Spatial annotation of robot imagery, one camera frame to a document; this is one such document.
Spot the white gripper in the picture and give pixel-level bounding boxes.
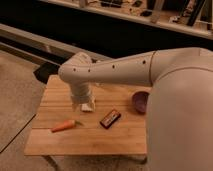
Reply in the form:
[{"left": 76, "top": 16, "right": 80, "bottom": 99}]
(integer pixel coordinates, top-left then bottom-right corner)
[{"left": 69, "top": 83, "right": 95, "bottom": 111}]

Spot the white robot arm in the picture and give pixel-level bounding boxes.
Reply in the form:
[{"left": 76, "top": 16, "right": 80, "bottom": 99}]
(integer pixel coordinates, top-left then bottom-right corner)
[{"left": 58, "top": 47, "right": 213, "bottom": 171}]

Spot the white sponge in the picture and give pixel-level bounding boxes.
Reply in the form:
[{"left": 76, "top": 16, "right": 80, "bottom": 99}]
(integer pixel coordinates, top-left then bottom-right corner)
[{"left": 81, "top": 103, "right": 93, "bottom": 112}]

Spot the orange carrot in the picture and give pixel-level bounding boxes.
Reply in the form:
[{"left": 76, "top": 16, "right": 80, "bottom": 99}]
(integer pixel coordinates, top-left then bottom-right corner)
[{"left": 51, "top": 120, "right": 80, "bottom": 133}]

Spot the wooden table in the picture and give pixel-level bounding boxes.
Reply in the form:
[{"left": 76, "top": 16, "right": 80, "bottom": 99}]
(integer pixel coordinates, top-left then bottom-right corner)
[{"left": 25, "top": 75, "right": 147, "bottom": 155}]

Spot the black floor mat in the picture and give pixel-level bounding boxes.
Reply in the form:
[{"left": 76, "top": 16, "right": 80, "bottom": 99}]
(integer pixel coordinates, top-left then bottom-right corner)
[{"left": 34, "top": 63, "right": 59, "bottom": 84}]

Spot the purple bowl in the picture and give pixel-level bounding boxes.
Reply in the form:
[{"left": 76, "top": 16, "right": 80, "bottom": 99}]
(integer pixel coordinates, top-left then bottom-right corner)
[{"left": 132, "top": 91, "right": 149, "bottom": 113}]

